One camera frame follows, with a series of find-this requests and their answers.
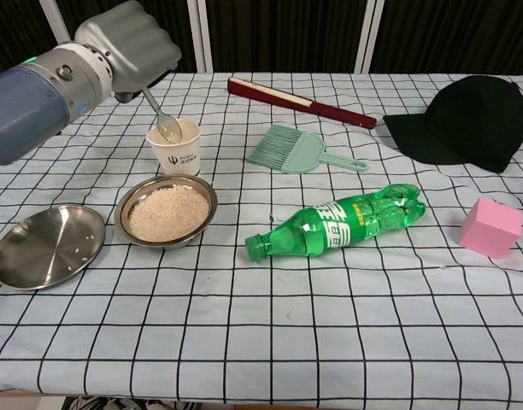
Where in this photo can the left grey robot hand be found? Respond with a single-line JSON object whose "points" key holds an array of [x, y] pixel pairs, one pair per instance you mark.
{"points": [[133, 47]]}

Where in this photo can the metal spoon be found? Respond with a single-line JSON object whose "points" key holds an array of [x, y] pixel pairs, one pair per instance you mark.
{"points": [[169, 130]]}

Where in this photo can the white rice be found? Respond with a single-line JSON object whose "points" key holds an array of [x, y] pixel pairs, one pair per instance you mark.
{"points": [[169, 213]]}

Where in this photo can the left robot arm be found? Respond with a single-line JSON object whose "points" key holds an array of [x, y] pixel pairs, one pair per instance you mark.
{"points": [[26, 111]]}

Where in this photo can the white paper cup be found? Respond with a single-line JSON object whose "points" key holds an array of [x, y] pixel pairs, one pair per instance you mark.
{"points": [[176, 158]]}

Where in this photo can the steel bowl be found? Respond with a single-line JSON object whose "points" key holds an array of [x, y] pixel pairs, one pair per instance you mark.
{"points": [[122, 213]]}

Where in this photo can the teal mini dustpan brush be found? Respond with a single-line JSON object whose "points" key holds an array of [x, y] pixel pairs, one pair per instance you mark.
{"points": [[304, 154]]}

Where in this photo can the dark red folding fan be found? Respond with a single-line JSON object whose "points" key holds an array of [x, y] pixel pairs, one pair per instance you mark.
{"points": [[330, 110]]}

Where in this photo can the empty steel plate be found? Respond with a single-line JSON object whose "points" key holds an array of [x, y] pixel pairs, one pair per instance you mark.
{"points": [[48, 247]]}

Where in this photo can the green plastic bottle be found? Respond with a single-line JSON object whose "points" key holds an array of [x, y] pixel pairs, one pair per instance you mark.
{"points": [[330, 230]]}

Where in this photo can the checkered white tablecloth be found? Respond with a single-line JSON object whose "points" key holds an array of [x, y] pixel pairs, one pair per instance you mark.
{"points": [[261, 324]]}

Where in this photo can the black baseball cap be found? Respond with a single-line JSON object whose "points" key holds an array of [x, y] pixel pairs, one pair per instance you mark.
{"points": [[466, 124]]}

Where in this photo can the pink foam cube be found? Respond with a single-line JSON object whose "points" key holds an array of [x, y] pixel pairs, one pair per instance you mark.
{"points": [[492, 226]]}

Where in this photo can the white partition post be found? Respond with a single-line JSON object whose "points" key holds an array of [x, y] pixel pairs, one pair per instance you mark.
{"points": [[200, 34], [369, 34], [56, 21]]}

